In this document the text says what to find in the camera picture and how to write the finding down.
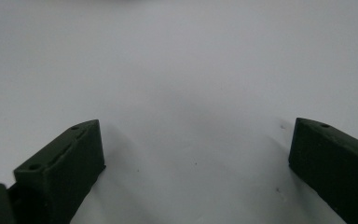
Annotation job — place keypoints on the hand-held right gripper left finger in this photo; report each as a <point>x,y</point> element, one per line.
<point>59,174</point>

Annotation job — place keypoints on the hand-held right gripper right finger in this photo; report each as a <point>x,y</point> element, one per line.
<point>335,168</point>

